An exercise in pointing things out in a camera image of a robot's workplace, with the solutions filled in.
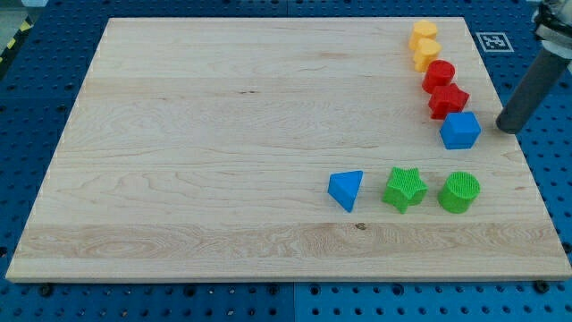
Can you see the yellow heart block far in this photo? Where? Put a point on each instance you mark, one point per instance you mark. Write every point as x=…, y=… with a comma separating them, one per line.
x=422, y=29

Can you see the blue cube block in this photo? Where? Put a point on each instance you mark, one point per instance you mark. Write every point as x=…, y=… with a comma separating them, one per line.
x=460, y=130

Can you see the green star block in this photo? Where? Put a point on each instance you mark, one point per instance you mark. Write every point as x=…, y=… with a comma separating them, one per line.
x=404, y=188

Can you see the yellow heart block near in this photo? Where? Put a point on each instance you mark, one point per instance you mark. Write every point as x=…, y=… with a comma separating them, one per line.
x=427, y=50

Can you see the light wooden board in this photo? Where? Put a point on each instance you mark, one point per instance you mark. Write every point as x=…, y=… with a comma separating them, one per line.
x=200, y=150

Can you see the red star block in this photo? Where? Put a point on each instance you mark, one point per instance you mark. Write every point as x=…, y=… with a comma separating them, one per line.
x=447, y=99

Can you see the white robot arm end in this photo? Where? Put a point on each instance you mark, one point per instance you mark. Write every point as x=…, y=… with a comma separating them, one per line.
x=552, y=29

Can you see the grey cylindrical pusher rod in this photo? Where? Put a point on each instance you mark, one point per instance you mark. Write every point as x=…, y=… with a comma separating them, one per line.
x=543, y=73

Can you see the white fiducial marker tag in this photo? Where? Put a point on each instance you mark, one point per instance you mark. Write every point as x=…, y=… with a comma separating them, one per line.
x=494, y=42

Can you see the red cylinder block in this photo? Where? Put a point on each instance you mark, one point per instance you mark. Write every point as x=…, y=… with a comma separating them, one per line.
x=438, y=73

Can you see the blue triangle block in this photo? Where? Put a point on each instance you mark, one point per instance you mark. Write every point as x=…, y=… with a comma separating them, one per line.
x=344, y=188

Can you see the green cylinder block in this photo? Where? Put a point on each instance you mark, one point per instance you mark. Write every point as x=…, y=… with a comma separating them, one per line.
x=459, y=192

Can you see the yellow heart block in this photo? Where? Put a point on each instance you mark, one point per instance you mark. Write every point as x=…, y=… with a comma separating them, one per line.
x=422, y=29
x=427, y=50

